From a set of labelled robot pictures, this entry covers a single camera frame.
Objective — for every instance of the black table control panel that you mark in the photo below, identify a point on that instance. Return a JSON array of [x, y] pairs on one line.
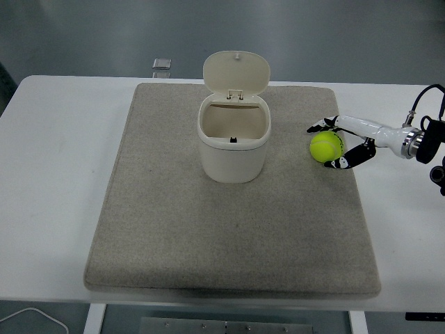
[[426, 316]]

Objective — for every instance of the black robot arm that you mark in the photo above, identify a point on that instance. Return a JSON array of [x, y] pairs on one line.
[[429, 146]]

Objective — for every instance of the beige-grey felt mat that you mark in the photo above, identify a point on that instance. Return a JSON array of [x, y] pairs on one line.
[[229, 222]]

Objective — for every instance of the grey metal plate with screws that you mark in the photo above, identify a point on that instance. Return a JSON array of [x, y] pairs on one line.
[[226, 327]]

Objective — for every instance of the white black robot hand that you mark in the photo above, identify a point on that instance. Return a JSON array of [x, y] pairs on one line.
[[368, 128]]

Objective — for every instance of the yellow-green tennis ball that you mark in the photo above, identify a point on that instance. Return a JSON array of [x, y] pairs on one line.
[[325, 148]]

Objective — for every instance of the small silver square floor plate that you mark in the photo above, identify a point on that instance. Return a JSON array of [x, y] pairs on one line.
[[162, 63], [161, 74]]

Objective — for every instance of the white table leg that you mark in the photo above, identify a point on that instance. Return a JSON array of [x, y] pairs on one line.
[[94, 319], [358, 323]]

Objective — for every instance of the cream plastic box with lid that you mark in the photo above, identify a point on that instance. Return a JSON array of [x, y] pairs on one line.
[[232, 153]]

